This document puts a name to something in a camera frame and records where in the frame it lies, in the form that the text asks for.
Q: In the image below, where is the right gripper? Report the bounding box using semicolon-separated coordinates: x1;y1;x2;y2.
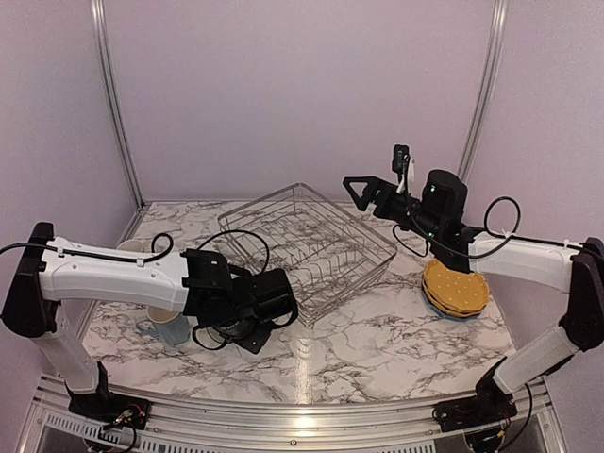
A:
344;176;442;243

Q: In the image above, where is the light blue mug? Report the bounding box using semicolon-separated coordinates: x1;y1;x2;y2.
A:
135;307;190;346

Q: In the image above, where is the yellow plate back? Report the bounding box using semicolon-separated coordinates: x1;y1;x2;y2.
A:
423;259;490;306

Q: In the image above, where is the yellow plate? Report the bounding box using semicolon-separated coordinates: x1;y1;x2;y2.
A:
423;259;490;306
422;288;489;316

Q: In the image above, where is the green mug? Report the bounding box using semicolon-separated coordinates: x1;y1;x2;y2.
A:
116;239;144;253

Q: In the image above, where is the yellow plate front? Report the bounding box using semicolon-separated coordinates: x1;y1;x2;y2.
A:
422;288;489;316

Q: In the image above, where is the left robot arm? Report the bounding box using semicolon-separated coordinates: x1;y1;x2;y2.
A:
1;222;298;420

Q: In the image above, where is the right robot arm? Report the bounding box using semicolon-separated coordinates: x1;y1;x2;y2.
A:
343;170;603;432

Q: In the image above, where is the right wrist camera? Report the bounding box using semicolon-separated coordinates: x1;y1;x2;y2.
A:
391;144;415;194

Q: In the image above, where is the wire dish rack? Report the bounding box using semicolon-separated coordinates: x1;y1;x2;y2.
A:
217;182;396;327

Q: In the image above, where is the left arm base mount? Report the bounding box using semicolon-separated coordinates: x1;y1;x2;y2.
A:
69;393;151;430

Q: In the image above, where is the right aluminium post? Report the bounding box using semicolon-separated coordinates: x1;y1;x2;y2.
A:
457;0;509;183

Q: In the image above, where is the aluminium post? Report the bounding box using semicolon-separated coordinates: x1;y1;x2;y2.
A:
457;0;509;183
91;0;145;210

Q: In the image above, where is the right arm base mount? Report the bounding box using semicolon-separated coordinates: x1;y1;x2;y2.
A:
432;395;518;432

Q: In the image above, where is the front aluminium rail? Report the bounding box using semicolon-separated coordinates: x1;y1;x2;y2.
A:
8;374;570;452

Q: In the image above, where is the left aluminium post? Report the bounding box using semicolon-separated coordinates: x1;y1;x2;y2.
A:
91;0;145;210

